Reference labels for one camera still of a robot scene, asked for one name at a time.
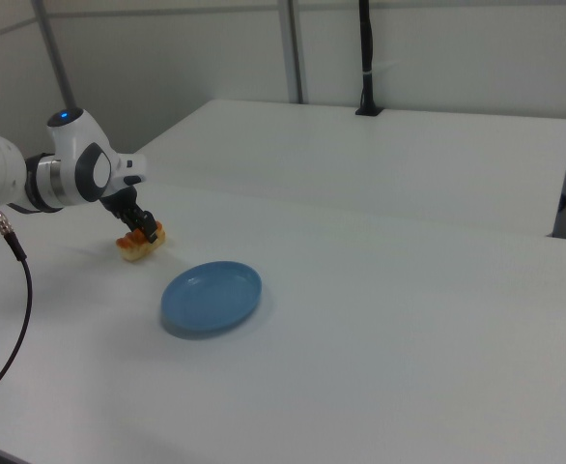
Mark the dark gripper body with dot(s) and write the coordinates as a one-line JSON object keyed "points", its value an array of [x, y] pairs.
{"points": [[119, 203]]}

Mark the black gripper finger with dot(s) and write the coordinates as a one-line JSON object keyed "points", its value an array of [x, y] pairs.
{"points": [[150, 227], [131, 222]]}

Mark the toy bread loaf orange crust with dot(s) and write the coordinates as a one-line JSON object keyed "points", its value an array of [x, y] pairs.
{"points": [[135, 251]]}

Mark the blue plastic plate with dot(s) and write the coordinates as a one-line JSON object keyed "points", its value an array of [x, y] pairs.
{"points": [[210, 299]]}

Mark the grey metal partition post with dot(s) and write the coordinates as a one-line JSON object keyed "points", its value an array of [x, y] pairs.
{"points": [[295, 48], [53, 48]]}

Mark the grey partition wall rail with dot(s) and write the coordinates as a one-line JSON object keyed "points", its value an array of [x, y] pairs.
{"points": [[191, 14]]}

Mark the black camera stand pole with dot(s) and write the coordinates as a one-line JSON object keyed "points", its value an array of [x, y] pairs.
{"points": [[367, 48]]}

